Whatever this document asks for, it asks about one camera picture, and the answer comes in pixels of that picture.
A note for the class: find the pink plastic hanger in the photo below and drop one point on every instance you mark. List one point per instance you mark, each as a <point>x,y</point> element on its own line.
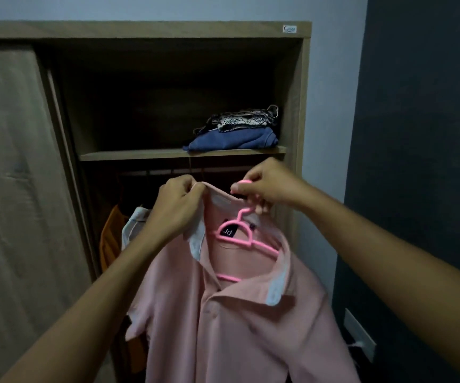
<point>250,242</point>

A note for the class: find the person's left hand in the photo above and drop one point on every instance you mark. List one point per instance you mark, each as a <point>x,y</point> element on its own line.
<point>174,211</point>

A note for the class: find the person's right forearm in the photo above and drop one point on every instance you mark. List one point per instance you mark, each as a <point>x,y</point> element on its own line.
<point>393,267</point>

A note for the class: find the orange shirt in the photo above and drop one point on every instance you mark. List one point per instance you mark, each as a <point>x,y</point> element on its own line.
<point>110,239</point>

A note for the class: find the pink polo shirt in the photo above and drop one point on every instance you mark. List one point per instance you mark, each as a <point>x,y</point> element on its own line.
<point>234,335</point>

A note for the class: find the person's right hand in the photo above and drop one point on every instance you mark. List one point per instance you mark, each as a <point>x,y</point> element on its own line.
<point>273,183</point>

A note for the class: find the black white patterned clothes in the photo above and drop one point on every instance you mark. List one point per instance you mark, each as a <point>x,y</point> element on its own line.
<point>238,121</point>

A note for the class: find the person's left forearm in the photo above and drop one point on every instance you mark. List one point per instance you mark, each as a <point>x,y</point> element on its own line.
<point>86,315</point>

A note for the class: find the white wall outlet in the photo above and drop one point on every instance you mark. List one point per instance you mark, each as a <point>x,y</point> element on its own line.
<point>359,335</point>

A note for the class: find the blue jeans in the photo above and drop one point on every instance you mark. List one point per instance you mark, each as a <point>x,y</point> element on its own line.
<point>234,140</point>

